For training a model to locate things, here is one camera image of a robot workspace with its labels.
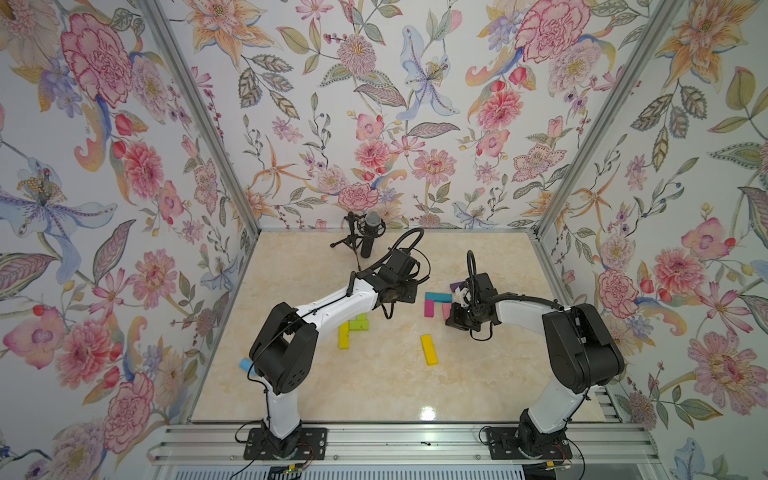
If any teal block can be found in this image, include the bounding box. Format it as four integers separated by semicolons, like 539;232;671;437
425;292;453;303

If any purple block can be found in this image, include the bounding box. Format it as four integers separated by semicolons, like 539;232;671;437
449;281;467;292

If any yellow long block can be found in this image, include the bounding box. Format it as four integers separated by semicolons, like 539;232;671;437
338;322;350;350

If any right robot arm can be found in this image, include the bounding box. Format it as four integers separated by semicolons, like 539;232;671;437
445;273;625;459

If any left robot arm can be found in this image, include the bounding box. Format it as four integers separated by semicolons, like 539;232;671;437
247;246;424;451

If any black microphone tripod stand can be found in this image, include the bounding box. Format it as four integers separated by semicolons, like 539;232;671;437
330;212;365;271

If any black mesh microphone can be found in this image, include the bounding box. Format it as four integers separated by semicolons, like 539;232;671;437
360;211;386;258

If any light blue block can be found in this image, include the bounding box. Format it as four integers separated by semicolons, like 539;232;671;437
239;358;252;373

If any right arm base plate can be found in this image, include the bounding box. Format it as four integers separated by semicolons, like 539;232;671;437
479;426;573;462

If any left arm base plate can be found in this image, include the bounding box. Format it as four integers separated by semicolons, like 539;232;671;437
243;426;328;461

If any aluminium front rail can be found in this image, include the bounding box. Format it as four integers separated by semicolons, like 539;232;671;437
147;423;660;467

